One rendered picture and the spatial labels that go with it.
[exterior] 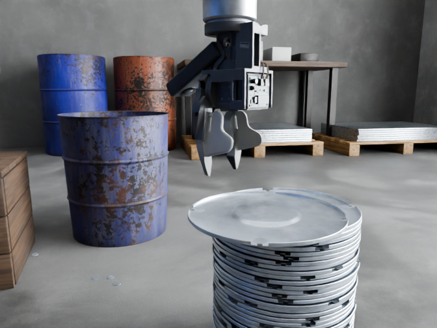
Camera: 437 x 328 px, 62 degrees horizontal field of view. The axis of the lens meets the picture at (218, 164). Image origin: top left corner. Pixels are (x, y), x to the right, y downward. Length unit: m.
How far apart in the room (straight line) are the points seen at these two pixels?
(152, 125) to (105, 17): 2.88
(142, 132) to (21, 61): 3.02
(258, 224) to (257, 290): 0.12
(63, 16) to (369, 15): 3.38
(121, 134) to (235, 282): 0.78
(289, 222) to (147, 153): 0.81
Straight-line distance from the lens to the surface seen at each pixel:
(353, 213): 0.76
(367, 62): 4.90
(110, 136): 1.32
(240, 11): 0.52
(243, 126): 0.56
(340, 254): 0.68
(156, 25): 4.15
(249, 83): 0.50
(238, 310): 0.73
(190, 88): 0.58
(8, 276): 1.26
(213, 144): 0.51
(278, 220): 0.65
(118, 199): 1.37
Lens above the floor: 0.56
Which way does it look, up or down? 11 degrees down
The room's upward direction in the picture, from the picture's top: straight up
